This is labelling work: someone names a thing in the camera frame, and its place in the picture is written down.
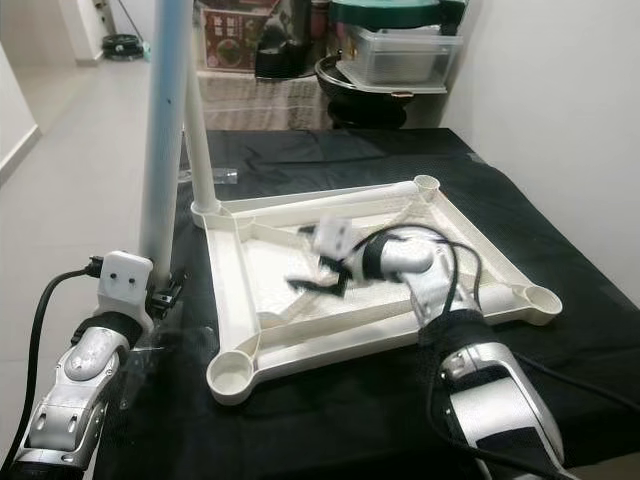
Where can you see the white plastic table leg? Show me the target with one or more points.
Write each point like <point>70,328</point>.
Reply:
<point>165,130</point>
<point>360,320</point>
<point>205,180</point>

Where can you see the white plastic children table top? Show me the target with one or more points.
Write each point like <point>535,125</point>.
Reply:
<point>260,290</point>

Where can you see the black wok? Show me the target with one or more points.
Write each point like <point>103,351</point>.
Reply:
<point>360,108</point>

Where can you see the black tablecloth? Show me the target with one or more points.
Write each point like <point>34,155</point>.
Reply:
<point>310,430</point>

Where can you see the black plastic bag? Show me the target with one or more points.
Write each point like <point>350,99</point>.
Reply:
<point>290,50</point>

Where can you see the clear plastic storage box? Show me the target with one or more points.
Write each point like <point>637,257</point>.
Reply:
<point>405,60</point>

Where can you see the dark green round lid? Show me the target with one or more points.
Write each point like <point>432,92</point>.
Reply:
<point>390,12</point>

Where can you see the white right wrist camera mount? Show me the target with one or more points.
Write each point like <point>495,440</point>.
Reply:
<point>338,240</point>

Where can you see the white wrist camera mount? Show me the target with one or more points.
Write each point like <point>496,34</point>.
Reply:
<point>338,240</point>
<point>125,280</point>

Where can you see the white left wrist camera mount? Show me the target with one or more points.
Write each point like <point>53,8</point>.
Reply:
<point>125,280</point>

